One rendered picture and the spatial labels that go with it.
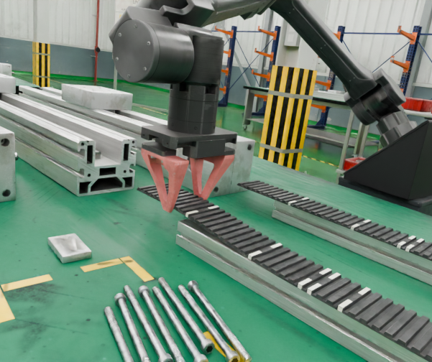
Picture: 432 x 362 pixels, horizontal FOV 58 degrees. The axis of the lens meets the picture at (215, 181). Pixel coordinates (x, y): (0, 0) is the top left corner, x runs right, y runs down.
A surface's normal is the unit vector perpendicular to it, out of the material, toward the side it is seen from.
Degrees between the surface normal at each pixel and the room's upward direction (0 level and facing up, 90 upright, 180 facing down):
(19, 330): 0
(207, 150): 90
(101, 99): 90
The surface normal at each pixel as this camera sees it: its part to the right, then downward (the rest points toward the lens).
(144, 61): -0.59, 0.17
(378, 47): -0.76, 0.08
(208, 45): 0.43, 0.31
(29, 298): 0.12, -0.95
